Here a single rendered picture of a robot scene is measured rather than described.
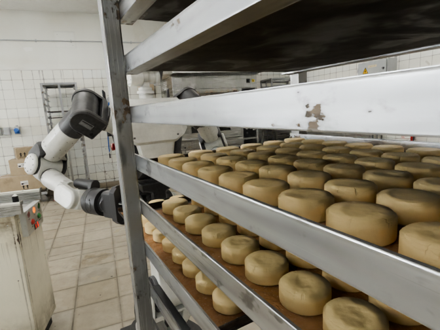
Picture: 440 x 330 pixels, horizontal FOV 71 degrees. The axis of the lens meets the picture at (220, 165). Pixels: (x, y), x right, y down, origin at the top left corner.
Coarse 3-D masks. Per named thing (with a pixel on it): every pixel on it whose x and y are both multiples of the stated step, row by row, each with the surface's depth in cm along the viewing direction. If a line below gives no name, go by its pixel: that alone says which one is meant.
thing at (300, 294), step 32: (192, 224) 48; (224, 224) 46; (224, 256) 39; (256, 256) 36; (288, 256) 37; (256, 288) 33; (288, 288) 29; (320, 288) 29; (352, 288) 31; (320, 320) 27; (352, 320) 24; (384, 320) 24
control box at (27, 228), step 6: (30, 204) 177; (36, 204) 180; (24, 210) 166; (30, 210) 171; (36, 210) 179; (18, 216) 163; (24, 216) 163; (30, 216) 170; (36, 216) 178; (42, 216) 187; (24, 222) 164; (30, 222) 169; (36, 222) 177; (42, 222) 186; (24, 228) 164; (30, 228) 168; (24, 234) 165; (30, 234) 167
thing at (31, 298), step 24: (0, 240) 158; (24, 240) 166; (0, 264) 160; (24, 264) 164; (0, 288) 162; (24, 288) 165; (48, 288) 194; (0, 312) 164; (24, 312) 167; (48, 312) 190
